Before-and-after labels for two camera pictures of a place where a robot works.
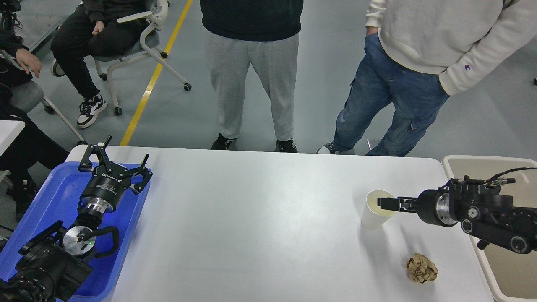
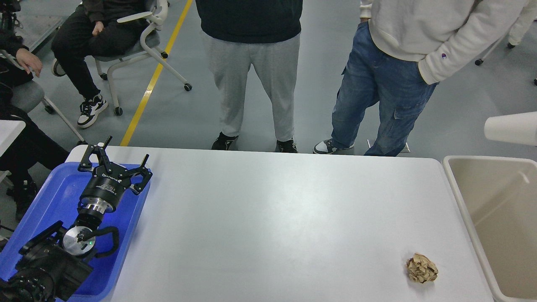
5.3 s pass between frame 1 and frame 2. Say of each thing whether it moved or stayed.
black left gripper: stayed
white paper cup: moved
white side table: stayed
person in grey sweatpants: stayed
